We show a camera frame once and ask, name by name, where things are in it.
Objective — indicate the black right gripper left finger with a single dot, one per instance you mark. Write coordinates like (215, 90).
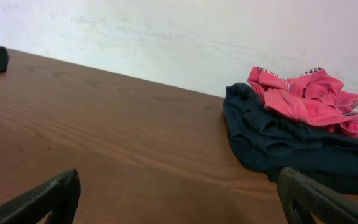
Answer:
(56, 200)

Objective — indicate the navy blue crumpled garment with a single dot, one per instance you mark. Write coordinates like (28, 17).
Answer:
(265, 142)

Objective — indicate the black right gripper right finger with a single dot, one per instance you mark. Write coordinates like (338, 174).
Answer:
(303, 199)

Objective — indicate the red crumpled shirt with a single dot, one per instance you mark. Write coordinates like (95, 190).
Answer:
(314, 98)

